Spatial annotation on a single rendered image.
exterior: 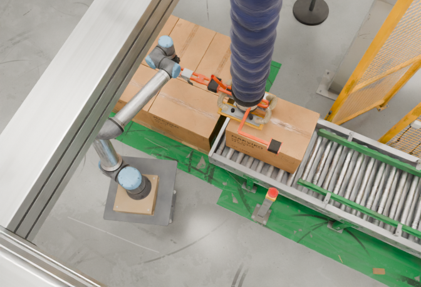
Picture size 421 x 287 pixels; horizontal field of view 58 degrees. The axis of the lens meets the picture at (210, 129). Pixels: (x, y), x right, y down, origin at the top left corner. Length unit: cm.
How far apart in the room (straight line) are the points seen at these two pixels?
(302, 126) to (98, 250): 216
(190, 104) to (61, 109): 275
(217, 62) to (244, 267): 186
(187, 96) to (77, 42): 273
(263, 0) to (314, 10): 300
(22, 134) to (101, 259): 316
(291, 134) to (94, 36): 228
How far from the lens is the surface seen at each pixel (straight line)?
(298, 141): 286
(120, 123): 223
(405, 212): 339
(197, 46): 366
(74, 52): 72
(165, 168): 300
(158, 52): 245
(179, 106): 339
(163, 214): 294
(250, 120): 271
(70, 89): 69
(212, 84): 269
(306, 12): 457
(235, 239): 363
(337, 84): 397
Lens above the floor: 362
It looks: 69 degrees down
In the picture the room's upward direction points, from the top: 8 degrees counter-clockwise
